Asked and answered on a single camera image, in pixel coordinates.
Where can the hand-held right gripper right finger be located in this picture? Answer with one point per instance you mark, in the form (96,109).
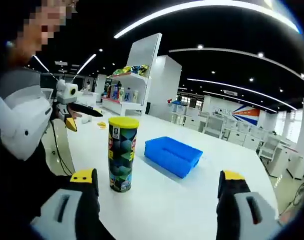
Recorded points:
(242,215)

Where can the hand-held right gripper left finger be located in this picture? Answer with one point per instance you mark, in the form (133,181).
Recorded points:
(66,212)

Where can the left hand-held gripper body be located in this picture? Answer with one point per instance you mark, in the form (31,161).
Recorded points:
(65,92)

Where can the yellow chip container lid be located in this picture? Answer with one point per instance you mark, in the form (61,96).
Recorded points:
(123,122)

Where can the patterned chip container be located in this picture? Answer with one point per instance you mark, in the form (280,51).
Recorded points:
(121,160)

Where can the blue plastic box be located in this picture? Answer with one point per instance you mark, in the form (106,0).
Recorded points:
(171,155)

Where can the person's right hand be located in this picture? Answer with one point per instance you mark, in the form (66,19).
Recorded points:
(285,218)

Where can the small white object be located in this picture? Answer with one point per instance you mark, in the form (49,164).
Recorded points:
(87,120)

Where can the yellow curved piece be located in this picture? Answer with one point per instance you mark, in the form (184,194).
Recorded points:
(101,125)

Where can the white grey chest device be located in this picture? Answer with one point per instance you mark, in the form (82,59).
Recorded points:
(21,117)

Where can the white display shelf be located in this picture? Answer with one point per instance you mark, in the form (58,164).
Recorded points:
(131,82)

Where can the person's dark-clothed torso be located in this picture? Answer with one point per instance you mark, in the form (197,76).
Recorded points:
(19,185)

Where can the colourful snack packets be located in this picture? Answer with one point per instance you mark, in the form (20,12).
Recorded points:
(131,69)

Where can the white office chair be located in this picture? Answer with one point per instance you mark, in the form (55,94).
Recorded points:
(269,147)

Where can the white table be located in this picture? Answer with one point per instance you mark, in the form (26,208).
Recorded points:
(166,207)

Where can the row of white office desks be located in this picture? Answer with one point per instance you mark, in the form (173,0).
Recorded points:
(232,135)

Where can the white pillar cabinet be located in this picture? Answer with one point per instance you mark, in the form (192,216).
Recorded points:
(166,85)

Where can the ceiling air vent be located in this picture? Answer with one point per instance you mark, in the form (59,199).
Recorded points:
(230,92)

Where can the curved ceiling light strip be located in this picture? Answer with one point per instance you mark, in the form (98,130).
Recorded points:
(181,11)

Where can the striped wall poster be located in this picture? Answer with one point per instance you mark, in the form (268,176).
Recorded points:
(242,113)

